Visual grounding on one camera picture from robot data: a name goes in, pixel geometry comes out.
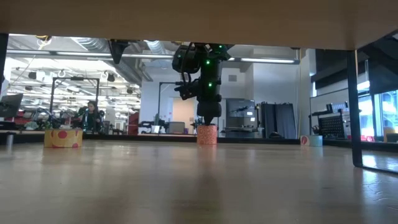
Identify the dark grey folding partition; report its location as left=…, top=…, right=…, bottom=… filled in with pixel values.
left=259, top=101, right=297, bottom=139

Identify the black pegboard cart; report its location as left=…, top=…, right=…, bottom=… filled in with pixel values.
left=308, top=101, right=352, bottom=140

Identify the dark grey cabinet with screen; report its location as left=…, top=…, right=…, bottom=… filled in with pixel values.
left=225, top=98, right=259, bottom=138

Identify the wooden shelf with black legs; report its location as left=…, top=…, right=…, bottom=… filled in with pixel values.
left=0, top=0, right=398, bottom=174

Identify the red cabinet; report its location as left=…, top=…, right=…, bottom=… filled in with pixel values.
left=127, top=111, right=140, bottom=135

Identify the black frame rig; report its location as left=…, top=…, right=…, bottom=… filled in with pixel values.
left=48, top=76, right=101, bottom=127
left=157, top=81, right=200, bottom=135

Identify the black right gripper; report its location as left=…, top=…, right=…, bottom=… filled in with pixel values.
left=196, top=99, right=224, bottom=126

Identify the person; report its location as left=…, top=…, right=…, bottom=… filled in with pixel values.
left=81, top=100, right=103, bottom=133

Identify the grey metal post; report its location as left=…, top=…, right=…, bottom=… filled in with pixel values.
left=5, top=133, right=15, bottom=151

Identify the orange patterned can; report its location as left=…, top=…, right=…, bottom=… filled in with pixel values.
left=197, top=124, right=218, bottom=146

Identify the black aluminium table frame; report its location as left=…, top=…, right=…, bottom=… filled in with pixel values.
left=0, top=133, right=398, bottom=153

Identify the dark computer monitor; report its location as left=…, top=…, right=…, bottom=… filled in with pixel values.
left=0, top=92, right=24, bottom=119

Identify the long ceiling light bar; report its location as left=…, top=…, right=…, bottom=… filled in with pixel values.
left=7, top=49, right=301, bottom=65

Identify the grey framed panel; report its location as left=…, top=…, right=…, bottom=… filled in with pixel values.
left=309, top=86, right=349, bottom=108

